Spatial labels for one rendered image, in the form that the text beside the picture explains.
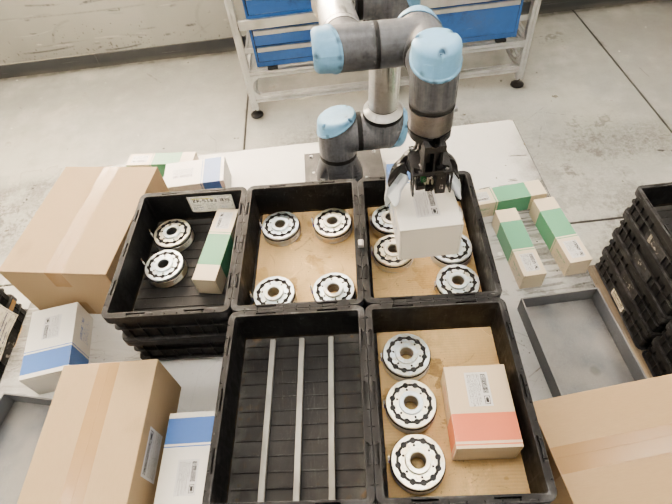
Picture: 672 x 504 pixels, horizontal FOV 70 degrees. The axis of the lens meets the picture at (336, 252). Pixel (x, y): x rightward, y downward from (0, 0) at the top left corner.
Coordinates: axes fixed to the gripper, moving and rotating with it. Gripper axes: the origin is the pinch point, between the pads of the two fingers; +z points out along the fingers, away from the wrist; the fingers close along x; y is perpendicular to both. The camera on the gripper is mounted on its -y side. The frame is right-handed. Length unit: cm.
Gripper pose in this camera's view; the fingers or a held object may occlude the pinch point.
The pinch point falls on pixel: (421, 199)
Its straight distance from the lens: 100.6
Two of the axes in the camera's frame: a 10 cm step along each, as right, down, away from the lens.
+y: 0.7, 7.8, -6.2
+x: 9.9, -1.1, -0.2
